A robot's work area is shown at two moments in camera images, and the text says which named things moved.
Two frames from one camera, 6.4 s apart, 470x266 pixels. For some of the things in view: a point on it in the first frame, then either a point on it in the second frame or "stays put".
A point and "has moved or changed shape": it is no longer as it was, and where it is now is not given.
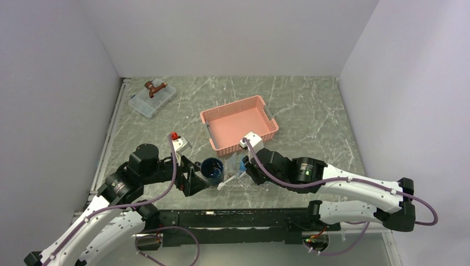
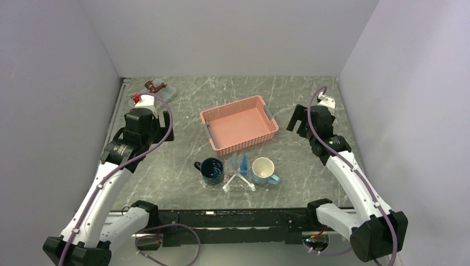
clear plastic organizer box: (142, 103) stays put
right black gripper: (251, 169) to (301, 113)
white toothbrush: (220, 185) has moved or changed shape
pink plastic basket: (226, 124) stays put
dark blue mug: (212, 170) stays put
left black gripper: (195, 183) to (162, 132)
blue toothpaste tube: (242, 168) stays put
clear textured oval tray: (235, 182) stays put
